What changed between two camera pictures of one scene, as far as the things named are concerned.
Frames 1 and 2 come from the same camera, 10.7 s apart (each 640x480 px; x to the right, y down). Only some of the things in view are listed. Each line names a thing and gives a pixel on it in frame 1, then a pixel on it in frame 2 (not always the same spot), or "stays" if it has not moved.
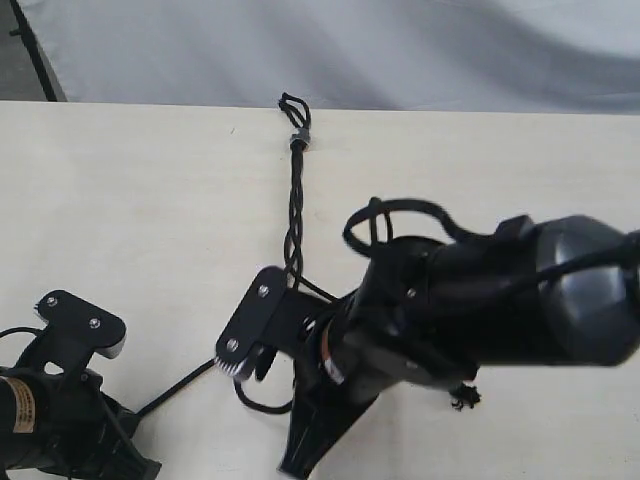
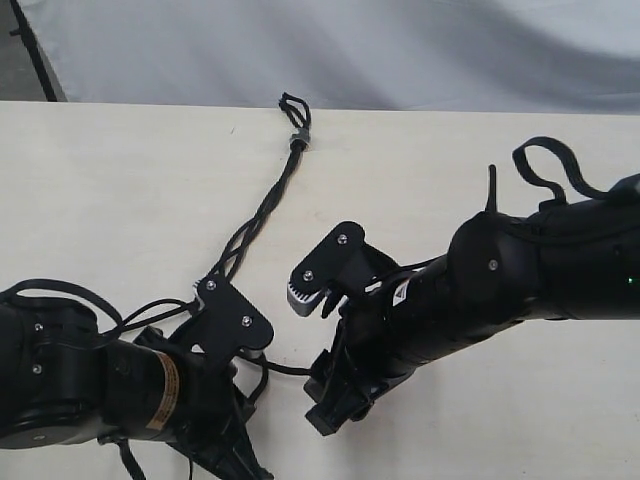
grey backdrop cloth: x=374 y=56 stays
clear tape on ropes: x=301 y=133 stays
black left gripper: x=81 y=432 → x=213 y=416
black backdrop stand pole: x=32 y=51 stays
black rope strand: x=299 y=116 → x=298 y=121
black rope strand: x=300 y=116 → x=299 y=125
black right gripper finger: x=302 y=437 → x=330 y=412
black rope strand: x=462 y=394 → x=300 y=125
